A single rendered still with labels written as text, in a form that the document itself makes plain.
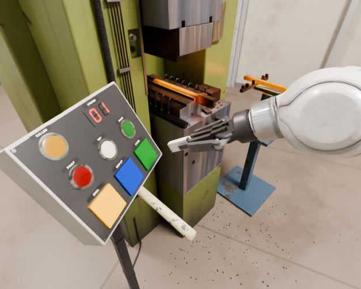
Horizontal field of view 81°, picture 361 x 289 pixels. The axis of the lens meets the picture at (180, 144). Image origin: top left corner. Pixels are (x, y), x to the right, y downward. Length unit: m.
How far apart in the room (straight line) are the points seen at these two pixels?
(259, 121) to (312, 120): 0.21
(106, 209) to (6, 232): 1.58
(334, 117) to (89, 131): 0.48
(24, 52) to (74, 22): 0.47
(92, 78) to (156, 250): 1.17
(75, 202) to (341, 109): 0.47
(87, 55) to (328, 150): 0.72
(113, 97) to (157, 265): 1.17
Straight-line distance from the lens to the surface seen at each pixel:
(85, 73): 0.81
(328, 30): 3.66
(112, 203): 0.55
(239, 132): 0.48
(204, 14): 0.94
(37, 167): 0.48
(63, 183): 0.50
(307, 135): 0.26
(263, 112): 0.46
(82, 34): 0.79
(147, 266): 1.56
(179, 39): 0.85
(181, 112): 0.96
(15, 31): 1.19
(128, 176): 0.59
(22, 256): 1.88
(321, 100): 0.26
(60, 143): 0.50
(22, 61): 1.21
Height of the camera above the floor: 1.43
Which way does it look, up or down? 38 degrees down
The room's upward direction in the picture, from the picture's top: straight up
